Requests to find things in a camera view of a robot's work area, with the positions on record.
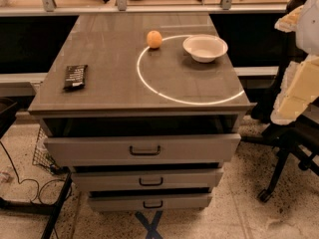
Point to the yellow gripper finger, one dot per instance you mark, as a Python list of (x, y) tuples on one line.
[(299, 88), (289, 22)]

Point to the blue tape cross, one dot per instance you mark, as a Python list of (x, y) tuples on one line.
[(150, 226)]

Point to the drawer with black handle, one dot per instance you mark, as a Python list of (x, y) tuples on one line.
[(130, 150), (150, 202), (148, 179)]

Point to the bottom drawer with black handle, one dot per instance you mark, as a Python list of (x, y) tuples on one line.
[(150, 202)]

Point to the top drawer with black handle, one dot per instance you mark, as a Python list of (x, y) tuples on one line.
[(130, 150)]

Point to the white paper bowl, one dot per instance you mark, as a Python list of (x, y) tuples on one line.
[(205, 48)]

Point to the orange fruit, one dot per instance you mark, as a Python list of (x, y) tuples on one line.
[(154, 39)]

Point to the black rxbar chocolate bar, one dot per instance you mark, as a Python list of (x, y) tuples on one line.
[(75, 77)]

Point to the black wire basket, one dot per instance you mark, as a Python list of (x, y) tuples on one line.
[(41, 156)]

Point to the grey drawer cabinet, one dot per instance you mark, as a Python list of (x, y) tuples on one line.
[(134, 90)]

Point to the middle drawer with black handle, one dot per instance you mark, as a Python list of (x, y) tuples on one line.
[(148, 179)]

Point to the black office chair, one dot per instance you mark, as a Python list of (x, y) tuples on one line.
[(299, 138)]

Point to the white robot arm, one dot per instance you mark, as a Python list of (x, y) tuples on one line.
[(307, 34)]

